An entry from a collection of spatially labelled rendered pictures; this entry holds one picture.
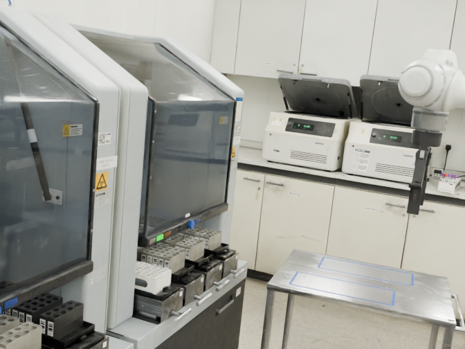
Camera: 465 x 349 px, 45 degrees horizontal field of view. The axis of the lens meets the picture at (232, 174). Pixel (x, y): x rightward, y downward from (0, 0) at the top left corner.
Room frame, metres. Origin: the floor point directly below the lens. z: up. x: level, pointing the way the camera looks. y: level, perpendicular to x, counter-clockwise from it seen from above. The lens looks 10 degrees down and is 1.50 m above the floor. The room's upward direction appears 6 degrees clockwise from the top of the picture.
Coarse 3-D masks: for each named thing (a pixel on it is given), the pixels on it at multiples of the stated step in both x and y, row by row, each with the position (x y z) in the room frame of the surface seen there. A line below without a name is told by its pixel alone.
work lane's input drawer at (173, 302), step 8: (168, 288) 1.66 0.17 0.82; (176, 288) 1.67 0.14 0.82; (136, 296) 1.61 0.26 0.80; (144, 296) 1.60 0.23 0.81; (152, 296) 1.60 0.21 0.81; (160, 296) 1.59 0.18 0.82; (168, 296) 1.62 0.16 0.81; (176, 296) 1.66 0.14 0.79; (136, 304) 1.61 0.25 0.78; (144, 304) 1.60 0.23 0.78; (152, 304) 1.59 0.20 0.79; (160, 304) 1.58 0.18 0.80; (168, 304) 1.61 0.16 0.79; (176, 304) 1.66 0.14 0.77; (152, 312) 1.59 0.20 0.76; (160, 312) 1.58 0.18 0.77; (168, 312) 1.61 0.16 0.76; (176, 312) 1.63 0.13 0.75; (184, 312) 1.63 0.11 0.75; (176, 320) 1.58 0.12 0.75
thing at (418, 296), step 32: (320, 256) 2.13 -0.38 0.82; (288, 288) 1.75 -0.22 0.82; (320, 288) 1.78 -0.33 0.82; (352, 288) 1.81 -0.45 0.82; (384, 288) 1.84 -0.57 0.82; (416, 288) 1.87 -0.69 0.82; (448, 288) 1.91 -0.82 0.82; (288, 320) 2.17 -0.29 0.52; (416, 320) 1.63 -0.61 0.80; (448, 320) 1.62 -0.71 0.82
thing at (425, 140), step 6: (414, 132) 1.46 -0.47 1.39; (420, 132) 1.45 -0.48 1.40; (426, 132) 1.44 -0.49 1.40; (414, 138) 1.46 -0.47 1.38; (420, 138) 1.45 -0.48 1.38; (426, 138) 1.44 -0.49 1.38; (432, 138) 1.44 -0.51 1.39; (438, 138) 1.44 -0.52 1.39; (420, 144) 1.45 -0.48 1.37; (426, 144) 1.44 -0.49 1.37; (432, 144) 1.44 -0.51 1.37; (438, 144) 1.45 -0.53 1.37; (426, 150) 1.44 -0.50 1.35; (426, 162) 1.45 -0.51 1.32
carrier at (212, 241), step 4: (216, 232) 2.12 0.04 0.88; (220, 232) 2.12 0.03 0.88; (208, 236) 2.06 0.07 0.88; (212, 236) 2.06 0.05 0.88; (216, 236) 2.09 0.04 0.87; (220, 236) 2.13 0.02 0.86; (208, 240) 2.04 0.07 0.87; (212, 240) 2.06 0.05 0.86; (216, 240) 2.09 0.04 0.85; (220, 240) 2.13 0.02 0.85; (208, 244) 2.04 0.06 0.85; (212, 244) 2.07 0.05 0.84; (216, 244) 2.10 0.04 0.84; (220, 244) 2.13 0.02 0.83; (204, 248) 2.04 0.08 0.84; (208, 248) 2.04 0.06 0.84; (212, 248) 2.07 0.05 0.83; (216, 248) 2.10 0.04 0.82
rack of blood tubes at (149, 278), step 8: (136, 264) 1.72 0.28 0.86; (144, 264) 1.72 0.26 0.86; (136, 272) 1.65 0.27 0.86; (144, 272) 1.66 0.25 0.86; (152, 272) 1.66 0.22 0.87; (160, 272) 1.66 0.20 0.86; (168, 272) 1.67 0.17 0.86; (136, 280) 1.72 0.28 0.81; (144, 280) 1.72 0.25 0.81; (152, 280) 1.61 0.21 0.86; (160, 280) 1.63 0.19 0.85; (168, 280) 1.68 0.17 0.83; (136, 288) 1.63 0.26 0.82; (144, 288) 1.62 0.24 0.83; (152, 288) 1.61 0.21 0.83; (160, 288) 1.63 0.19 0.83
